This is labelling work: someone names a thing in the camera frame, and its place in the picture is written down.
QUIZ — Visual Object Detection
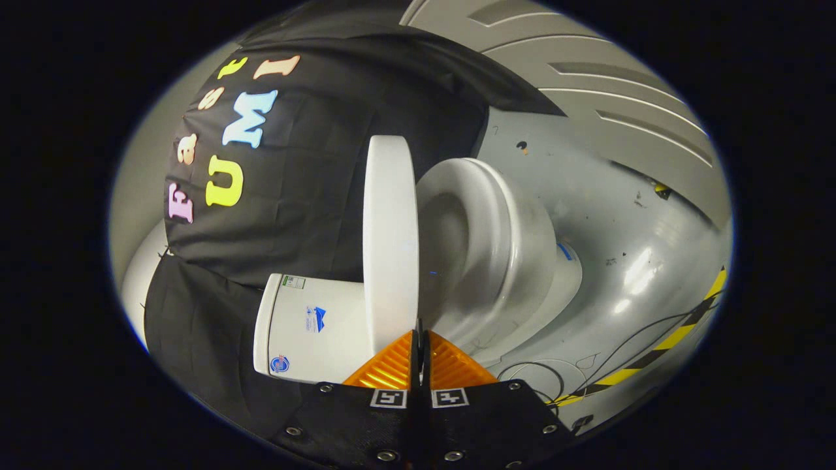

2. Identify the white toilet lid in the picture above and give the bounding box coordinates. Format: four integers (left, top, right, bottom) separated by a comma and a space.
362, 135, 420, 356

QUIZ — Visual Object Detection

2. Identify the white grey cabinet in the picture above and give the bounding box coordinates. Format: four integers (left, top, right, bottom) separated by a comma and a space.
400, 0, 731, 229

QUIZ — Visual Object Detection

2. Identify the black backdrop cloth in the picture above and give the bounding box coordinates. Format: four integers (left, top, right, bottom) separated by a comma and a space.
144, 0, 566, 438

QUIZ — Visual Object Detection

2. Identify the white ceramic toilet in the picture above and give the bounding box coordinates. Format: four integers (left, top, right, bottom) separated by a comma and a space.
253, 157, 583, 384

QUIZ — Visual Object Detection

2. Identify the yellow black hazard tape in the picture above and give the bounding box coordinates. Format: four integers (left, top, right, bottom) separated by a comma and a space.
552, 266, 728, 407

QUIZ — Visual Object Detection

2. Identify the black floor cable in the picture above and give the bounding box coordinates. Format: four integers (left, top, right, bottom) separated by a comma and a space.
496, 287, 726, 431

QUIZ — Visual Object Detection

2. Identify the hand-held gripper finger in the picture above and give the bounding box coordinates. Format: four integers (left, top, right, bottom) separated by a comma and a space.
271, 318, 422, 470
421, 318, 575, 470

